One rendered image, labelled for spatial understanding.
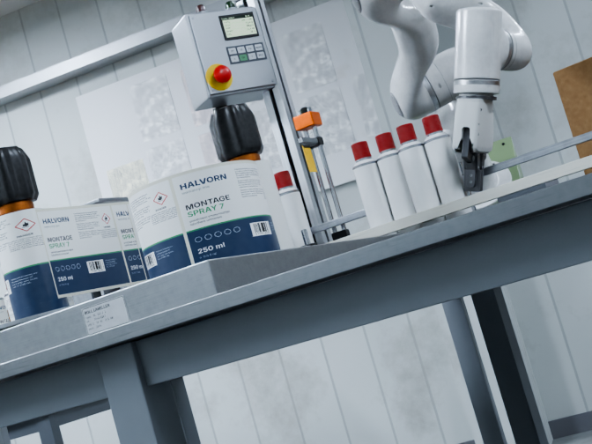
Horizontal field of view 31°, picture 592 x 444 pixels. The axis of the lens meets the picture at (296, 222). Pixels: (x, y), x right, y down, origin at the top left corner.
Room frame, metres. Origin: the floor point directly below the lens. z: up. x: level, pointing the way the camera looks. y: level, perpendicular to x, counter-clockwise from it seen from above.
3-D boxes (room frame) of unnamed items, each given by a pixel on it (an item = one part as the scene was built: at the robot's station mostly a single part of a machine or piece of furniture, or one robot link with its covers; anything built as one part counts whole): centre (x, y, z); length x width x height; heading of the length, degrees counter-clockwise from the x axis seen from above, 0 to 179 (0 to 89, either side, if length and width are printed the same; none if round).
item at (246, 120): (1.87, 0.06, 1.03); 0.09 x 0.09 x 0.30
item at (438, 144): (2.00, -0.30, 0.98); 0.05 x 0.05 x 0.20
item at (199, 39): (2.28, 0.05, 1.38); 0.17 x 0.10 x 0.19; 117
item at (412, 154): (2.02, -0.25, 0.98); 0.05 x 0.05 x 0.20
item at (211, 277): (1.82, 0.31, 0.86); 0.80 x 0.67 x 0.05; 62
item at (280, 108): (2.30, -0.04, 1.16); 0.04 x 0.04 x 0.67; 62
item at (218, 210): (1.60, 0.13, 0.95); 0.20 x 0.20 x 0.14
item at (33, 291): (1.71, 0.43, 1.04); 0.09 x 0.09 x 0.29
